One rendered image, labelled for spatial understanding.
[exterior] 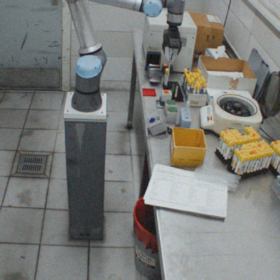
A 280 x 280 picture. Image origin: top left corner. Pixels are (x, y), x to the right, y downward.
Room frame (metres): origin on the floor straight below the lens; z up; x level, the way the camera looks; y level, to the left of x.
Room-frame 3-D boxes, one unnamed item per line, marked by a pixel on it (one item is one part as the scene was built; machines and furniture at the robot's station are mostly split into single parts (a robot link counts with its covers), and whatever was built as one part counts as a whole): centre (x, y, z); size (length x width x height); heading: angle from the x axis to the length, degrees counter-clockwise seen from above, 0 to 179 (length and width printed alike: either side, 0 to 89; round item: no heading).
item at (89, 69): (1.59, 0.27, 1.07); 0.13 x 0.12 x 0.14; 179
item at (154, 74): (1.99, -0.03, 0.92); 0.21 x 0.07 x 0.05; 7
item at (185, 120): (1.47, -0.19, 0.92); 0.10 x 0.07 x 0.10; 2
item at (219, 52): (2.28, -0.44, 0.94); 0.22 x 0.12 x 0.13; 11
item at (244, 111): (1.57, -0.44, 0.97); 0.15 x 0.15 x 0.07
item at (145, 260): (1.38, -0.19, 0.22); 0.38 x 0.37 x 0.44; 7
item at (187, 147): (1.29, -0.19, 0.93); 0.13 x 0.13 x 0.10; 3
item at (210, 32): (2.62, -0.36, 0.97); 0.31 x 0.23 x 0.18; 1
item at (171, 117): (1.55, -0.13, 0.91); 0.05 x 0.04 x 0.07; 97
